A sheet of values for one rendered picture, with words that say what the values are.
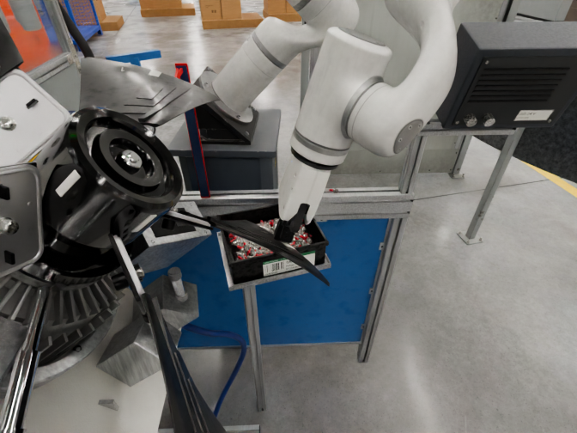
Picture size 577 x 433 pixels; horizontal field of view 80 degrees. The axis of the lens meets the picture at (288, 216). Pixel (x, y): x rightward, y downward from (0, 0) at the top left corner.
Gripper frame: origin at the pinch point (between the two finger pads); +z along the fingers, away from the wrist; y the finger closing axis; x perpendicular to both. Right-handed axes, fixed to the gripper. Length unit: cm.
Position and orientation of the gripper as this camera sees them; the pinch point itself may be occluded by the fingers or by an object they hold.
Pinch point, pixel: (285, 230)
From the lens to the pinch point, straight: 59.7
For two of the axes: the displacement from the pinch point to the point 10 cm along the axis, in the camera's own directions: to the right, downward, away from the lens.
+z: -3.0, 7.6, 5.8
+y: 0.4, 6.2, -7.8
